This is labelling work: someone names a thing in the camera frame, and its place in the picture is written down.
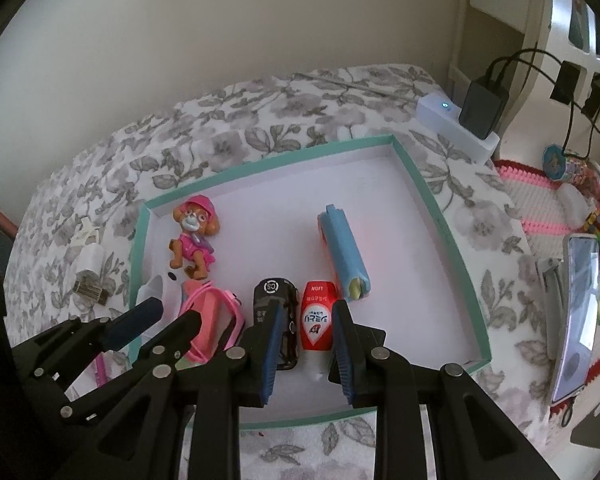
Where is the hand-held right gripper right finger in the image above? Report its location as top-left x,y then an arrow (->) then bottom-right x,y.
330,300 -> 561,480

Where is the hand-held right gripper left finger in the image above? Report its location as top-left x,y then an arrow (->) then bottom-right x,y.
186,303 -> 287,480

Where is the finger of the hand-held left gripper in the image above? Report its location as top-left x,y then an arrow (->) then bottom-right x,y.
11,296 -> 165,393
60,309 -> 203,433

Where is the red tube with white cap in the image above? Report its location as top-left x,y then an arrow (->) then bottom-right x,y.
300,281 -> 340,382

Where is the gold patterned hair clip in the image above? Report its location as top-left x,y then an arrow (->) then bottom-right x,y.
74,270 -> 107,307

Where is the pink watch band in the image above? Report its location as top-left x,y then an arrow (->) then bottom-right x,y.
177,282 -> 246,366

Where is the black car key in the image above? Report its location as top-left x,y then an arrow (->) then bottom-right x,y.
252,276 -> 301,372

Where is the white wall charger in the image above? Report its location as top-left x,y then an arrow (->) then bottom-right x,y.
76,242 -> 106,277

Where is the white hair claw clip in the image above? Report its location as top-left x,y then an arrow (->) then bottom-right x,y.
70,215 -> 99,248

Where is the blue orange toy knife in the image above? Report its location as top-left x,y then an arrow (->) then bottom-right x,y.
317,203 -> 371,303

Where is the teal cardboard tray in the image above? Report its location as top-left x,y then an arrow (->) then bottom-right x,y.
129,134 -> 492,431

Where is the pink dog toy figure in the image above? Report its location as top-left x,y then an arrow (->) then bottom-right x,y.
168,196 -> 222,281

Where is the smartphone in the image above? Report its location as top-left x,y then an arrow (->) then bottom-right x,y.
550,232 -> 600,406

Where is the pink white crochet mat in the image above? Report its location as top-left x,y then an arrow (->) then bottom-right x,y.
495,159 -> 600,426

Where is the white power strip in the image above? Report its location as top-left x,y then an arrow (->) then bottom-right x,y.
416,94 -> 501,163

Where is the large black power adapter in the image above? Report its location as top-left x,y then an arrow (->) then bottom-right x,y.
459,79 -> 510,140

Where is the colourful bead toy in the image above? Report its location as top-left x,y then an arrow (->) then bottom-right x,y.
582,210 -> 600,246

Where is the blue octagonal toy box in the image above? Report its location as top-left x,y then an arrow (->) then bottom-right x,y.
542,142 -> 570,182

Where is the colourful bead tube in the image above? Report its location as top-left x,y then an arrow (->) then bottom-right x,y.
562,156 -> 600,191

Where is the small black power adapter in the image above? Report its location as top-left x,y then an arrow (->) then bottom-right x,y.
550,61 -> 581,106
580,77 -> 600,118

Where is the white shelf unit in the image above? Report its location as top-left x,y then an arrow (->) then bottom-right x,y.
447,0 -> 600,161

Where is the black cable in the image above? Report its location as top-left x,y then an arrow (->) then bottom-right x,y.
486,48 -> 565,90
562,100 -> 593,158

